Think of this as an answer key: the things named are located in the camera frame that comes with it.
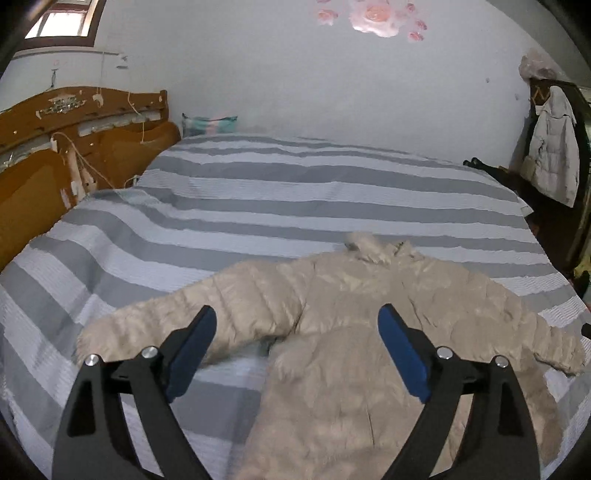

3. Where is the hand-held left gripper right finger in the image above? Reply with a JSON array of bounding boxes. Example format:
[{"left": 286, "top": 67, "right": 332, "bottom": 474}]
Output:
[{"left": 377, "top": 303, "right": 541, "bottom": 480}]

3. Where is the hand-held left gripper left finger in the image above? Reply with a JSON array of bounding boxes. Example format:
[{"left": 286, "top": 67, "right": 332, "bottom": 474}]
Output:
[{"left": 52, "top": 305, "right": 218, "bottom": 480}]

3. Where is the beige puffer jacket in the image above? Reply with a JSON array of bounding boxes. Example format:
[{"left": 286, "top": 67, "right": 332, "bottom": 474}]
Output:
[{"left": 76, "top": 231, "right": 587, "bottom": 480}]

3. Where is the dark wooden wardrobe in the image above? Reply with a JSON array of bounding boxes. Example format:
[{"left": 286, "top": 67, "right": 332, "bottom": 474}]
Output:
[{"left": 508, "top": 76, "right": 591, "bottom": 278}]

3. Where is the light grey hanging jacket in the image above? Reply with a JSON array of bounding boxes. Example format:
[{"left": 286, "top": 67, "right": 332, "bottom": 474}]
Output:
[{"left": 527, "top": 85, "right": 581, "bottom": 208}]

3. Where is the grey striped bed sheet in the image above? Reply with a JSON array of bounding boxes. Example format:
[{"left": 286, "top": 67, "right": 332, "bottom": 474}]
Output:
[{"left": 0, "top": 133, "right": 591, "bottom": 480}]

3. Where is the black cloth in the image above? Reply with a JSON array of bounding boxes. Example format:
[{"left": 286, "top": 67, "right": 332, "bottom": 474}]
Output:
[{"left": 463, "top": 158, "right": 509, "bottom": 175}]

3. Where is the teal pink striped pillow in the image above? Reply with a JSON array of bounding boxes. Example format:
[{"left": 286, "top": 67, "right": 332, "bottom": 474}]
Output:
[{"left": 181, "top": 114, "right": 238, "bottom": 138}]

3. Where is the wooden headboard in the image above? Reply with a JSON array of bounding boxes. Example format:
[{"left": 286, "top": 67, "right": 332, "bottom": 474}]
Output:
[{"left": 0, "top": 86, "right": 182, "bottom": 273}]

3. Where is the pink plastic bag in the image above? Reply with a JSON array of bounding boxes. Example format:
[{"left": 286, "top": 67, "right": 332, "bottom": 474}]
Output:
[{"left": 518, "top": 54, "right": 559, "bottom": 84}]

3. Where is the window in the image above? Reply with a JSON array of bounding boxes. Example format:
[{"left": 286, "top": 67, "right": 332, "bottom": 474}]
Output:
[{"left": 23, "top": 0, "right": 108, "bottom": 47}]

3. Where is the pink flower wall sticker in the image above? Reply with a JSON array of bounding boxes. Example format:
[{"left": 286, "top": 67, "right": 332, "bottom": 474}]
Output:
[{"left": 315, "top": 0, "right": 429, "bottom": 43}]

